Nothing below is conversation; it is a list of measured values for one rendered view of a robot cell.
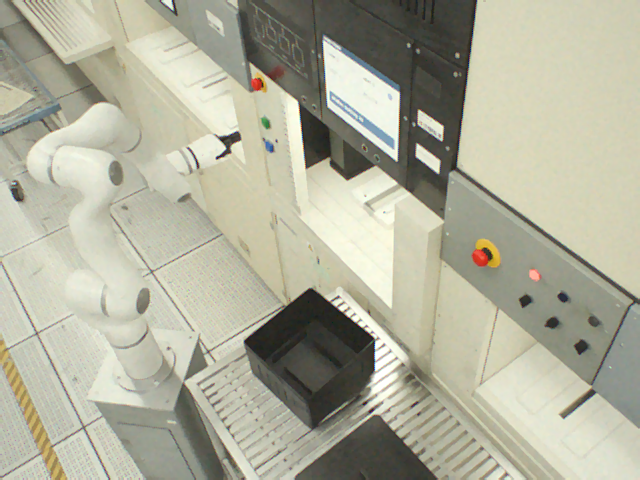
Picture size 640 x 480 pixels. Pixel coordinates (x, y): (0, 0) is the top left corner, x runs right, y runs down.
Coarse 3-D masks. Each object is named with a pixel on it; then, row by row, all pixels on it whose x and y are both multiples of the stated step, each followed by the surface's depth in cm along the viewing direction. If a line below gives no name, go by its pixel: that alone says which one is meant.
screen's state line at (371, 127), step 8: (336, 96) 162; (336, 104) 164; (344, 104) 160; (352, 112) 159; (360, 120) 157; (368, 120) 154; (368, 128) 156; (376, 128) 153; (376, 136) 155; (384, 136) 152; (392, 144) 150
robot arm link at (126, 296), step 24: (72, 168) 148; (96, 168) 147; (120, 168) 152; (96, 192) 149; (72, 216) 157; (96, 216) 156; (96, 240) 160; (96, 264) 163; (120, 264) 167; (120, 288) 167; (144, 288) 173; (120, 312) 170; (144, 312) 175
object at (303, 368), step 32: (288, 320) 198; (320, 320) 207; (352, 320) 188; (256, 352) 194; (288, 352) 202; (320, 352) 201; (352, 352) 200; (288, 384) 176; (320, 384) 193; (352, 384) 188; (320, 416) 184
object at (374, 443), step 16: (352, 432) 173; (368, 432) 173; (384, 432) 172; (336, 448) 170; (352, 448) 170; (368, 448) 169; (384, 448) 169; (400, 448) 169; (320, 464) 168; (336, 464) 167; (352, 464) 167; (368, 464) 167; (384, 464) 166; (400, 464) 166; (416, 464) 166
